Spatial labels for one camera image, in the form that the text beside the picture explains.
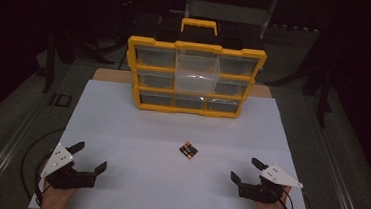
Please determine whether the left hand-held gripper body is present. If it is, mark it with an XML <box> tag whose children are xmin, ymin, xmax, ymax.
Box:
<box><xmin>39</xmin><ymin>141</ymin><xmax>100</xmax><ymax>193</ymax></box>

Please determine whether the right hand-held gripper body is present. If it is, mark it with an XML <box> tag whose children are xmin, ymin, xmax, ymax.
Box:
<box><xmin>236</xmin><ymin>160</ymin><xmax>306</xmax><ymax>207</ymax></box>

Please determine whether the pack of black batteries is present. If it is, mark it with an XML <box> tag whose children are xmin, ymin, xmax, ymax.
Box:
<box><xmin>178</xmin><ymin>140</ymin><xmax>201</xmax><ymax>162</ymax></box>

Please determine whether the clear plastic drawer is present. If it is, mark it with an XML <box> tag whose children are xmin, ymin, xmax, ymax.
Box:
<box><xmin>172</xmin><ymin>48</ymin><xmax>223</xmax><ymax>96</ymax></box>

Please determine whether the person's left hand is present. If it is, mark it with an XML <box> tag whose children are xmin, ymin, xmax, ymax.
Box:
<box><xmin>38</xmin><ymin>178</ymin><xmax>79</xmax><ymax>209</ymax></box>

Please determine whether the black stand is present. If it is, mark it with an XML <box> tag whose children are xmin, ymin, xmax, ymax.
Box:
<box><xmin>33</xmin><ymin>26</ymin><xmax>117</xmax><ymax>100</ymax></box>
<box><xmin>261</xmin><ymin>54</ymin><xmax>339</xmax><ymax>130</ymax></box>

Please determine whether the yellow black drawer organizer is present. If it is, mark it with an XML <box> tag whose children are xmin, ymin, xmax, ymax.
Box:
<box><xmin>121</xmin><ymin>13</ymin><xmax>271</xmax><ymax>122</ymax></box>

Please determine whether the grey metal frame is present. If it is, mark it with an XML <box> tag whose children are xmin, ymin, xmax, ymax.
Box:
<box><xmin>167</xmin><ymin>0</ymin><xmax>280</xmax><ymax>41</ymax></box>

